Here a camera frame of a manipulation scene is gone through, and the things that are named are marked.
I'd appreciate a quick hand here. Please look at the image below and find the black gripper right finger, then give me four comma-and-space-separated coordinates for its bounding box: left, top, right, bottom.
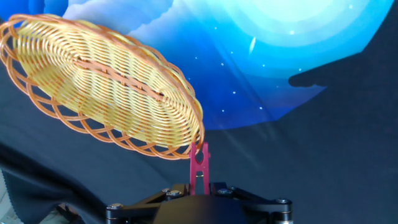
211, 182, 294, 224

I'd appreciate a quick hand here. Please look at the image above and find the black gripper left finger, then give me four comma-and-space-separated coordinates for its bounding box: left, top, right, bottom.
105, 183, 191, 224

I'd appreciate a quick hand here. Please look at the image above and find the pink plastic clothespin clamp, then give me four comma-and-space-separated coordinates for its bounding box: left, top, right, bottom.
188, 141, 211, 196

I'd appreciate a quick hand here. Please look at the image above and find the orange wicker oval basket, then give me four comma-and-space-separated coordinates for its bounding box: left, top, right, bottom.
0, 13, 206, 161

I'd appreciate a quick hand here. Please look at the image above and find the black t-shirt with blue print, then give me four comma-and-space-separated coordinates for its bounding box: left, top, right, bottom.
0, 0, 398, 224

